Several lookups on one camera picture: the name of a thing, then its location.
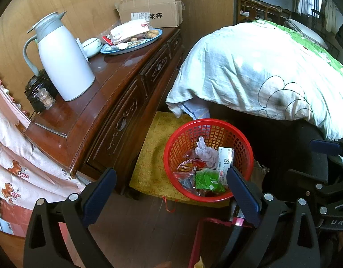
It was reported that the white pillow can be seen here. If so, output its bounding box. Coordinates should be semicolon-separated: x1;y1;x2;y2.
289;18;329;49

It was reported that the white lidded ceramic bowl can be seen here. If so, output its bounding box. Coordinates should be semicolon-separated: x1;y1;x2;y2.
81;37;103;59

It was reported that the red metal stool frame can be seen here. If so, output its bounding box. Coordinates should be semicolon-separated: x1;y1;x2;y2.
188;216;254;268

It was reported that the printed booklet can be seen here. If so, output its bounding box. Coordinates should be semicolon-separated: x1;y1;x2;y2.
0;215;14;236

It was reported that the pink embroidered curtain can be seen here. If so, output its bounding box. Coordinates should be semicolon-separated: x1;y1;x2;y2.
0;67;88;238

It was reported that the blue oval plate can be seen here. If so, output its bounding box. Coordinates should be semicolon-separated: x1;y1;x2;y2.
100;28;163;55

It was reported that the red plastic mesh basket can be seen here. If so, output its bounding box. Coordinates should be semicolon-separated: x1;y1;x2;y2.
163;119;254;203

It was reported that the small glass jar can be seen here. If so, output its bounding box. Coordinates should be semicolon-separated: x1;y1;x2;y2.
37;87;56;109

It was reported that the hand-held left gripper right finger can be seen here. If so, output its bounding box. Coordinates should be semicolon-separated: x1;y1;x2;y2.
216;166;321;268

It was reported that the white thermos jug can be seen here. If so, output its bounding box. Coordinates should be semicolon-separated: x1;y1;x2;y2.
23;11;96;102

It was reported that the carved wooden table set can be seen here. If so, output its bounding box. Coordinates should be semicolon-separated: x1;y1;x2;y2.
235;0;292;25

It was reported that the pink snack bag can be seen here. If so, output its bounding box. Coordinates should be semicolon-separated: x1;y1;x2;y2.
109;19;150;44

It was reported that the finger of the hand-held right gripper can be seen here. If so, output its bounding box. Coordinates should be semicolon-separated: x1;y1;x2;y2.
289;169;343;215
309;134;343;157

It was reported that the white tissue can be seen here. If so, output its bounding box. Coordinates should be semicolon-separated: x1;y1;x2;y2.
194;136;220;168

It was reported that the dark wooden sideboard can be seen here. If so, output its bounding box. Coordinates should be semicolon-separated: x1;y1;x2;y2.
25;25;186;199

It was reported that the beige coat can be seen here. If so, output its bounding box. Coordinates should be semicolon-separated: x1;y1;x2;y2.
322;0;343;34

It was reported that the green packet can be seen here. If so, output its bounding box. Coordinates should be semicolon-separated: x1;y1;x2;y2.
194;169;226;193

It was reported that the cartoon print blanket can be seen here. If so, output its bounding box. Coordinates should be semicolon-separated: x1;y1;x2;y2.
166;19;343;141

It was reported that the wooden wardrobe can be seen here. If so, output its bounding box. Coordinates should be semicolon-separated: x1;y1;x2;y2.
157;0;237;34

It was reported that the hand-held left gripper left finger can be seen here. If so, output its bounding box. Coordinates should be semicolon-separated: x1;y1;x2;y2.
23;168;117;268

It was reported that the cardboard box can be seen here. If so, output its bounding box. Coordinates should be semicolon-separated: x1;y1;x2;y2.
114;0;186;28

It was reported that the white medicine box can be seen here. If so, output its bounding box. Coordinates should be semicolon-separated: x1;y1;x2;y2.
216;147;235;185

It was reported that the pile of walnuts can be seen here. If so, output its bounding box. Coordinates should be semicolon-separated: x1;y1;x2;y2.
131;26;159;41

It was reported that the yellow patterned cushion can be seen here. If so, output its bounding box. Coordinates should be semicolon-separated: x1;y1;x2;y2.
129;111;236;208

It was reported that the dark bed frame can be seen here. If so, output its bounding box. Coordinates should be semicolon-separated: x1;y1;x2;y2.
208;100;338;199

